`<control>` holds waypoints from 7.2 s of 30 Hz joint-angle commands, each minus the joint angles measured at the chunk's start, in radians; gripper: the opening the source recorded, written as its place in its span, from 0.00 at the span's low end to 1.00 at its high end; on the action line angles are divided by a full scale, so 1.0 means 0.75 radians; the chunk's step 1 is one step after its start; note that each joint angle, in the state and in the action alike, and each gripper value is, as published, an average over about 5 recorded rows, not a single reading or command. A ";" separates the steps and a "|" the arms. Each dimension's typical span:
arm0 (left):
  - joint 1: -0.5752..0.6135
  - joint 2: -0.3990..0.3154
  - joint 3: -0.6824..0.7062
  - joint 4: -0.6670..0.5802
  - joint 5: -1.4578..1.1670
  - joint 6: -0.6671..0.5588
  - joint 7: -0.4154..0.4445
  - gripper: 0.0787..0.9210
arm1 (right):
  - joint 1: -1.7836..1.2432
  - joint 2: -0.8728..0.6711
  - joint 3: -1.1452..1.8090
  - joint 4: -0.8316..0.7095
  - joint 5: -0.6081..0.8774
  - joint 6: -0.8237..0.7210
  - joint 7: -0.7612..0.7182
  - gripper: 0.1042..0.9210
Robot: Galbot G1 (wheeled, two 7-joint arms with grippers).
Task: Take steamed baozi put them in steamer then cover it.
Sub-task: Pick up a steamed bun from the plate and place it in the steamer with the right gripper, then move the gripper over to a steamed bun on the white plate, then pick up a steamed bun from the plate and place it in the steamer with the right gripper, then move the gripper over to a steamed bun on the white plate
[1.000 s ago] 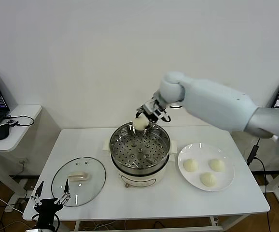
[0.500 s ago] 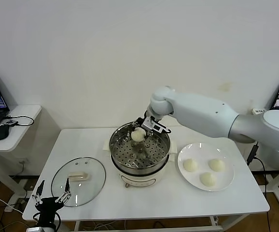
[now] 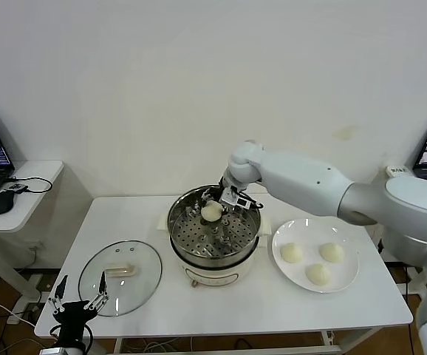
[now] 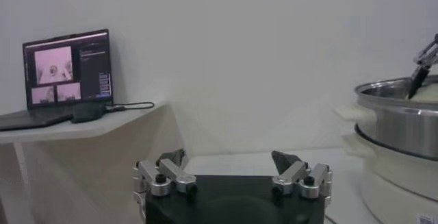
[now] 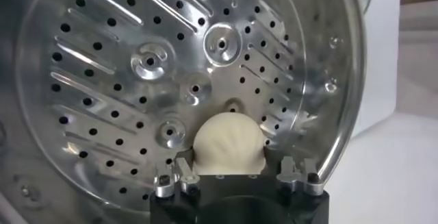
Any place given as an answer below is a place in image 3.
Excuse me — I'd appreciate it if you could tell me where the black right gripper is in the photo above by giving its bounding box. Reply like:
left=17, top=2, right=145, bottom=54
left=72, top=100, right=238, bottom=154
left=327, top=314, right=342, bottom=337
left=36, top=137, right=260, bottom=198
left=198, top=176, right=239, bottom=218

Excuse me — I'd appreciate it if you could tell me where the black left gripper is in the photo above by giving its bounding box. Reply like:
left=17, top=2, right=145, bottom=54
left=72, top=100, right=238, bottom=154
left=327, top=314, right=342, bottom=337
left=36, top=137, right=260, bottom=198
left=49, top=271, right=110, bottom=343

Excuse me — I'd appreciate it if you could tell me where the white steamed baozi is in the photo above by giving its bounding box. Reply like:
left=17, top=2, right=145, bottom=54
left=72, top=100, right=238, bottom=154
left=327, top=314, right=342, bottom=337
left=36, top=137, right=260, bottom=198
left=304, top=263, right=332, bottom=286
left=280, top=243, right=304, bottom=265
left=201, top=201, right=222, bottom=223
left=318, top=242, right=347, bottom=263

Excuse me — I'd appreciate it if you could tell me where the round glass lid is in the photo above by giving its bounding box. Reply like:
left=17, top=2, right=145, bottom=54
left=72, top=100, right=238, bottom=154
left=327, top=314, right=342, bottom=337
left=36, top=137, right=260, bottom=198
left=78, top=240, right=163, bottom=318

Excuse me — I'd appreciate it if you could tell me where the stainless steel steamer basket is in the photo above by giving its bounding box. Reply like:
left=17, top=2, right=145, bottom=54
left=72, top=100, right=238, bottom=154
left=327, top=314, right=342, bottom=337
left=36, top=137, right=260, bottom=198
left=157, top=183, right=273, bottom=260

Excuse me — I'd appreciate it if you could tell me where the white floor power strip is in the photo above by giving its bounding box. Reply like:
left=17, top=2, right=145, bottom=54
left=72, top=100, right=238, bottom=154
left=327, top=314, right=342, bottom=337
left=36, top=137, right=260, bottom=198
left=8, top=302, right=47, bottom=326

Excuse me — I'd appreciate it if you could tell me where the cream electric cooker pot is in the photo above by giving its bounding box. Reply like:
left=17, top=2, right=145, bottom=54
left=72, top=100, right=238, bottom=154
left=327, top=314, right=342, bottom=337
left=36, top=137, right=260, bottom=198
left=171, top=236, right=261, bottom=289

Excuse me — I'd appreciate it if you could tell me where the white side desk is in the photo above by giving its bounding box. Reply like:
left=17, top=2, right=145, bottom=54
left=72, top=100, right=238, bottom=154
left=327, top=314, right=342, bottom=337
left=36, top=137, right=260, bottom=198
left=384, top=165, right=427, bottom=297
left=0, top=160, right=66, bottom=326

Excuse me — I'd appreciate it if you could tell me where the black computer mouse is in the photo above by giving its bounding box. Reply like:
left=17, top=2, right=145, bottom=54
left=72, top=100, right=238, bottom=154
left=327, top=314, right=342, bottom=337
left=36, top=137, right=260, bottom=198
left=0, top=191, right=17, bottom=215

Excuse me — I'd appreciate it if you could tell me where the white round plate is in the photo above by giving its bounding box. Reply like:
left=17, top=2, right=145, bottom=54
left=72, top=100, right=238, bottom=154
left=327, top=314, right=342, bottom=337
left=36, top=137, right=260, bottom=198
left=271, top=219, right=361, bottom=294

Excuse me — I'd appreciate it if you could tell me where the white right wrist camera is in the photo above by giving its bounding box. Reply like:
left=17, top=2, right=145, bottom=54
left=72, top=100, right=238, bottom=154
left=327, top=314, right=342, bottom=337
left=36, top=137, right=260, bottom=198
left=220, top=186, right=256, bottom=211

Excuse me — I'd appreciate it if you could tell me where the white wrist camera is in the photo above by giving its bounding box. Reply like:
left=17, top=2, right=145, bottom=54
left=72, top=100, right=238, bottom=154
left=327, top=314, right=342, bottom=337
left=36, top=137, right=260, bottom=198
left=38, top=345, right=71, bottom=355
left=220, top=186, right=256, bottom=211

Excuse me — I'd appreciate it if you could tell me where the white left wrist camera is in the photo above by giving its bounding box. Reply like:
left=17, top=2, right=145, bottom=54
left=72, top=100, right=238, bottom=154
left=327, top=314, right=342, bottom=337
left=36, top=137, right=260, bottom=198
left=38, top=345, right=71, bottom=355

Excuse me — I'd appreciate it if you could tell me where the white cable bundle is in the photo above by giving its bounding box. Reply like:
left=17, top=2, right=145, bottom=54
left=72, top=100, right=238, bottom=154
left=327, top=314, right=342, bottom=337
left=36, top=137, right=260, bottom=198
left=139, top=339, right=174, bottom=354

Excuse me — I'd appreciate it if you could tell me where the thin black desk cable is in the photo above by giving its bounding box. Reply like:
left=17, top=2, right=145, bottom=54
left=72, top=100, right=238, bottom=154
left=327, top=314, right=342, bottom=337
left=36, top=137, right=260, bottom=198
left=8, top=176, right=54, bottom=195

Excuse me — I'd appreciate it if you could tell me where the black floor cable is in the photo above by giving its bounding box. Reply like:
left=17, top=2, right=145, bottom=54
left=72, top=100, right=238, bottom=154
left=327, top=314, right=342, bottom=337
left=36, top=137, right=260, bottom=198
left=233, top=338, right=259, bottom=351

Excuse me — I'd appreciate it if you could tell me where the white table frame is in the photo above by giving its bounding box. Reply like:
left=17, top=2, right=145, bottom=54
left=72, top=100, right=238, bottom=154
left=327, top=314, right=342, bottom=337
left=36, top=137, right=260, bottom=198
left=83, top=325, right=380, bottom=355

